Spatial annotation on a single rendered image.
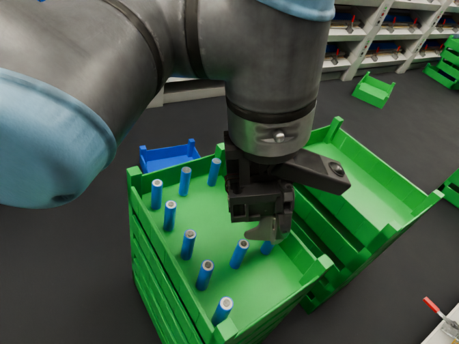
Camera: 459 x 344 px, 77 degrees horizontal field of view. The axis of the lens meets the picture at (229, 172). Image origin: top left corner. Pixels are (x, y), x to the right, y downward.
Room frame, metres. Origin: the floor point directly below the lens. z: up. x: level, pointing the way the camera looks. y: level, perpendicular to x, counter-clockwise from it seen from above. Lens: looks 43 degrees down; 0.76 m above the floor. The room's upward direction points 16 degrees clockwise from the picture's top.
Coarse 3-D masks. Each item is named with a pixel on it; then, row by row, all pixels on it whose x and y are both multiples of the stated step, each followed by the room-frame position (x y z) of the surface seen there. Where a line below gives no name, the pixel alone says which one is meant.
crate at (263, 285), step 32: (192, 160) 0.41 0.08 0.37; (224, 160) 0.45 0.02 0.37; (128, 192) 0.32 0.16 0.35; (192, 192) 0.38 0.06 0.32; (224, 192) 0.40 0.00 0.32; (160, 224) 0.29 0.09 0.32; (192, 224) 0.31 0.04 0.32; (224, 224) 0.32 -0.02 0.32; (256, 224) 0.35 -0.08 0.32; (160, 256) 0.23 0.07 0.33; (192, 256) 0.24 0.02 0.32; (224, 256) 0.26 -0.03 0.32; (256, 256) 0.28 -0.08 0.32; (288, 256) 0.30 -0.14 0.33; (320, 256) 0.26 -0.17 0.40; (192, 288) 0.19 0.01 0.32; (224, 288) 0.21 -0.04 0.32; (256, 288) 0.22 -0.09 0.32; (288, 288) 0.24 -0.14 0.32; (224, 320) 0.13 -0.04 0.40; (256, 320) 0.15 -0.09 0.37
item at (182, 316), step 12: (132, 216) 0.31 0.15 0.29; (132, 228) 0.31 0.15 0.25; (144, 240) 0.27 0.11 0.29; (144, 252) 0.27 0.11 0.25; (156, 264) 0.23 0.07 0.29; (156, 276) 0.23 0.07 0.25; (168, 276) 0.24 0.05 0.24; (168, 288) 0.20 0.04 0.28; (168, 300) 0.20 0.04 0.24; (180, 300) 0.20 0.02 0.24; (300, 300) 0.25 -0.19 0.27; (180, 312) 0.17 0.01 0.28; (180, 324) 0.17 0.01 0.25; (192, 324) 0.15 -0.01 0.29; (264, 324) 0.18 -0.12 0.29; (192, 336) 0.14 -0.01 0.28; (252, 336) 0.17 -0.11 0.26
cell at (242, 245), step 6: (240, 240) 0.26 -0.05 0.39; (246, 240) 0.26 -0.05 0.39; (240, 246) 0.25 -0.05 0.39; (246, 246) 0.25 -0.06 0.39; (234, 252) 0.25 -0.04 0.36; (240, 252) 0.24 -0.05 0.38; (246, 252) 0.25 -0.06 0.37; (234, 258) 0.24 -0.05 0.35; (240, 258) 0.24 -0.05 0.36; (234, 264) 0.24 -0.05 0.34
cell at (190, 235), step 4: (184, 232) 0.24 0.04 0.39; (188, 232) 0.24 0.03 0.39; (192, 232) 0.25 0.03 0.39; (184, 236) 0.24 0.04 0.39; (188, 236) 0.24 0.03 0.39; (192, 236) 0.24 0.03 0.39; (184, 240) 0.24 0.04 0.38; (188, 240) 0.23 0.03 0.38; (192, 240) 0.24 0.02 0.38; (184, 244) 0.23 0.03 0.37; (188, 244) 0.23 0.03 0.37; (192, 244) 0.24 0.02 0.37; (184, 248) 0.23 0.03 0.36; (188, 248) 0.23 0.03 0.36; (192, 248) 0.24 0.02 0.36; (184, 252) 0.23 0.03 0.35; (188, 252) 0.23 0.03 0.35; (192, 252) 0.24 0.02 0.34; (180, 256) 0.24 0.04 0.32; (184, 256) 0.23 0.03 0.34; (188, 256) 0.23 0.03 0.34
